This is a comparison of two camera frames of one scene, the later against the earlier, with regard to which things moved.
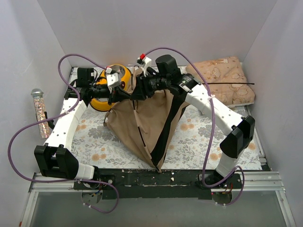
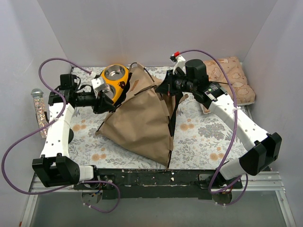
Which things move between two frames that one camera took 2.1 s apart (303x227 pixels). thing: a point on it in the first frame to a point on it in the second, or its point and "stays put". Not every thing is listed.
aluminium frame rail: [255, 182] stays put
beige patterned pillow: [227, 70] stays put
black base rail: [150, 184] stays put
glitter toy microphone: [38, 95] stays put
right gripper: [144, 85] to [170, 83]
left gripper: [113, 95] to [100, 104]
